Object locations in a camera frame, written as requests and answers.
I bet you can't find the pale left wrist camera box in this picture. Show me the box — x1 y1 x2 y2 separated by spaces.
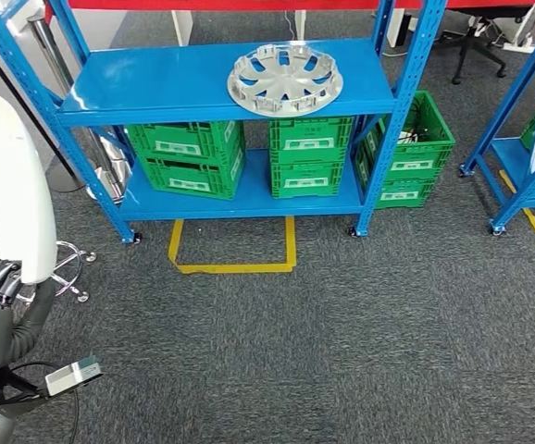
44 354 103 399

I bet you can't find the silver wheel hubcap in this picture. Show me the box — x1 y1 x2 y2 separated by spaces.
226 40 344 119

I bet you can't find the black cable bundle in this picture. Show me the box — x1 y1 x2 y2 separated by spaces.
396 101 420 147

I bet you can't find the red barrier tape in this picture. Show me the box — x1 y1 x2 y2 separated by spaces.
44 0 535 11

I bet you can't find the black office chair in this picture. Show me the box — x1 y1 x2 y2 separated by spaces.
433 5 535 87

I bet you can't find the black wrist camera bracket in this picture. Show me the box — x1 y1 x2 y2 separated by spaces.
0 365 51 423

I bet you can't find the thin black pole stand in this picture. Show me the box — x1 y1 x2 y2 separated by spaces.
0 24 89 195

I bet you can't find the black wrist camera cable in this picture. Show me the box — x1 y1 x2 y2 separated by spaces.
7 360 80 444

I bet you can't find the chrome barrier stanchion post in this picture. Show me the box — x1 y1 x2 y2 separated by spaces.
26 14 133 205

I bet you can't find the white power strip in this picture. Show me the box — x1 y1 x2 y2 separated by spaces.
502 40 535 56

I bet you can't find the white curved car body part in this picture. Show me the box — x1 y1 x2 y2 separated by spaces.
0 84 60 287

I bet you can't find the blue metal shelf rack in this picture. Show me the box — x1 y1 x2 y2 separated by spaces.
458 0 535 238
0 0 450 246

